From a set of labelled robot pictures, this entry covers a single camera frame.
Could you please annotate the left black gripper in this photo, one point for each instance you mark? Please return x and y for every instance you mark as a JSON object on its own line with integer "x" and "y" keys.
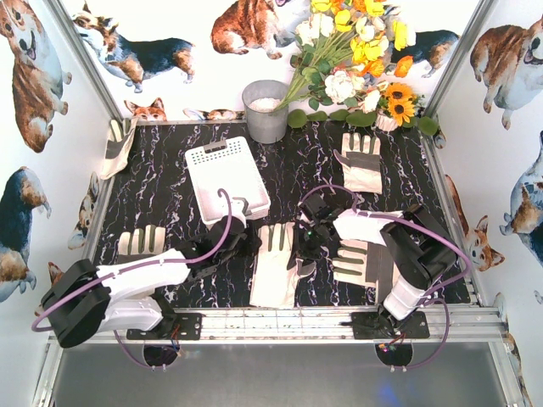
{"x": 244, "y": 236}

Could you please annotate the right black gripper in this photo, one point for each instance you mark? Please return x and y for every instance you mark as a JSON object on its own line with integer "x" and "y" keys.
{"x": 303, "y": 244}

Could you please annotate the white work glove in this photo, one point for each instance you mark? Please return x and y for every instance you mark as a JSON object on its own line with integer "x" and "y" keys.
{"x": 274, "y": 281}

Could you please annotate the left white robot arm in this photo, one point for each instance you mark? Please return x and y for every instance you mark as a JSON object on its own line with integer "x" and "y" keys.
{"x": 89, "y": 299}

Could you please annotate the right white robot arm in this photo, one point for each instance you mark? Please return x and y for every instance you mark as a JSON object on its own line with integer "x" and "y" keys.
{"x": 401, "y": 254}

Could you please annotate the white perforated storage basket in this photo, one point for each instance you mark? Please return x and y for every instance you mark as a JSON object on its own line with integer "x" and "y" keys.
{"x": 223, "y": 170}

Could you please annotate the right front work glove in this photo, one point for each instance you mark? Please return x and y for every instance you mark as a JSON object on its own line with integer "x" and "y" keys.
{"x": 365, "y": 264}

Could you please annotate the grey metal bucket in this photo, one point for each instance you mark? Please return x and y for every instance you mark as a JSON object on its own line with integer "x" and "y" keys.
{"x": 265, "y": 115}

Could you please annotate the left front work glove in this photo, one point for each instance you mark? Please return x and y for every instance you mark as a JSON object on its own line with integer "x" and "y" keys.
{"x": 140, "y": 244}

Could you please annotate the right back work glove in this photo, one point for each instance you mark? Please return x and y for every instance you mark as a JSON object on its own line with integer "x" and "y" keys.
{"x": 360, "y": 161}

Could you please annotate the left back corner glove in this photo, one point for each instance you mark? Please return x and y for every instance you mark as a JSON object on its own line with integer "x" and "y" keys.
{"x": 119, "y": 143}

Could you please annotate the small sunflower pot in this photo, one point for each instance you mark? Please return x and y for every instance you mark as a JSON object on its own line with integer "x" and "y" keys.
{"x": 399, "y": 106}

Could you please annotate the artificial flower bouquet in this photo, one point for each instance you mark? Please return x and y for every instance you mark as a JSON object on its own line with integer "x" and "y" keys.
{"x": 342, "y": 47}

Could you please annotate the front aluminium rail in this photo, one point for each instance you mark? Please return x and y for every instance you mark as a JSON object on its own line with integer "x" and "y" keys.
{"x": 456, "y": 322}

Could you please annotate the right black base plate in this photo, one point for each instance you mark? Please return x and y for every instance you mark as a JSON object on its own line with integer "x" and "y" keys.
{"x": 374, "y": 325}

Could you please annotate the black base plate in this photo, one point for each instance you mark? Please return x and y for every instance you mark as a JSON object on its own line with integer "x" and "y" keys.
{"x": 180, "y": 326}
{"x": 374, "y": 325}

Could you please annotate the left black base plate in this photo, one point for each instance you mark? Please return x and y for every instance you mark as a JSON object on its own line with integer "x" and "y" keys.
{"x": 180, "y": 326}

